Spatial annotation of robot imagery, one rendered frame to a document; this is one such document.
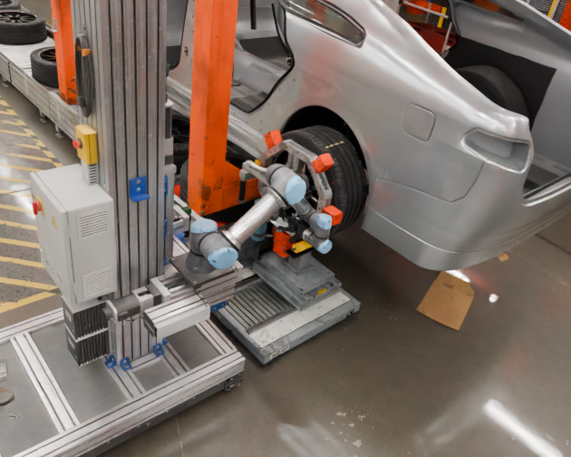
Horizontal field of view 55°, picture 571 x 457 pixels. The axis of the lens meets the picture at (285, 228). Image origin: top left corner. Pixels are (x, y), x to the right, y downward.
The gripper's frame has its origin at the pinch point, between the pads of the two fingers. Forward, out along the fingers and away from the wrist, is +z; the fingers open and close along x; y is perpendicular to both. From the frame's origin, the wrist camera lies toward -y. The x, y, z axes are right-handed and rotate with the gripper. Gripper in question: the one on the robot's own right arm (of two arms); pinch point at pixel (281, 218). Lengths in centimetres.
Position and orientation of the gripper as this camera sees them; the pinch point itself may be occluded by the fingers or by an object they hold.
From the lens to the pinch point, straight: 294.1
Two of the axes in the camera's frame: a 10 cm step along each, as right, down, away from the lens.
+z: -6.6, -4.9, 5.7
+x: -7.4, 2.8, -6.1
